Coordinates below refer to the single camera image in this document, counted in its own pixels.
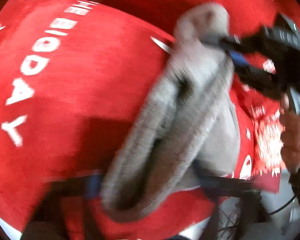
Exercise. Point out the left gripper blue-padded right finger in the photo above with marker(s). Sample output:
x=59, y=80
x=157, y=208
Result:
x=210, y=184

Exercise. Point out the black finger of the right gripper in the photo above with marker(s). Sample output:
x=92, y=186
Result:
x=224, y=42

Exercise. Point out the red blanket with white lettering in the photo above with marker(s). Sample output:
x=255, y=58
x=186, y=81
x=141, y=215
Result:
x=74, y=75

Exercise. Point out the grey knitted garment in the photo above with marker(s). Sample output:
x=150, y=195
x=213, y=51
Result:
x=188, y=116

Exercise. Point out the person's right hand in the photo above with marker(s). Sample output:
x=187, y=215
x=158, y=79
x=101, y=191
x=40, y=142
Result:
x=290, y=137

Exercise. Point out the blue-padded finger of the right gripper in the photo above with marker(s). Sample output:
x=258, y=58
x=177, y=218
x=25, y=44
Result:
x=246, y=72

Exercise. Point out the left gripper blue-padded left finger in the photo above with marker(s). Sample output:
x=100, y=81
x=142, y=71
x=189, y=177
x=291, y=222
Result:
x=93, y=185

